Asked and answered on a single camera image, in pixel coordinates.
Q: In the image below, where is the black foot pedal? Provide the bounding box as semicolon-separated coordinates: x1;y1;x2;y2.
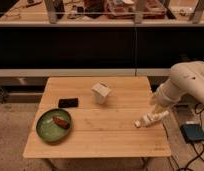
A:
180;124;204;143

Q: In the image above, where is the green ceramic bowl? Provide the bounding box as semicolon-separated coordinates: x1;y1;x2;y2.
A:
36;108;72;143

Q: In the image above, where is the black rectangular block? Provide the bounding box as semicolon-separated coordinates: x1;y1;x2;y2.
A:
58;98;79;108

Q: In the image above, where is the long wooden shelf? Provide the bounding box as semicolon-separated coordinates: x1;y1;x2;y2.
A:
0;0;204;27

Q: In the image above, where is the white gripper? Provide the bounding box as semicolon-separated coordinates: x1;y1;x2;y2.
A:
134;111;169;128

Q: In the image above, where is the white cardboard box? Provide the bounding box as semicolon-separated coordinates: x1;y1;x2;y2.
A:
91;83;111;104

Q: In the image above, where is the dark red bottle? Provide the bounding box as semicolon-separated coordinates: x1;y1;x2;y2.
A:
53;116;70;129

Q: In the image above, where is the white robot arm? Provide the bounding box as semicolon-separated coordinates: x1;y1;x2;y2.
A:
134;61;204;128

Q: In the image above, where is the black floor cable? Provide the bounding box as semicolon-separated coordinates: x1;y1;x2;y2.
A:
168;103;204;171

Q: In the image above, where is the red tray on shelf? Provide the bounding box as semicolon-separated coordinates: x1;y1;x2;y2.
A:
105;0;167;19

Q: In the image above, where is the wooden folding table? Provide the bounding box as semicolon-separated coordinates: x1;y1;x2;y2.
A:
23;77;171;158

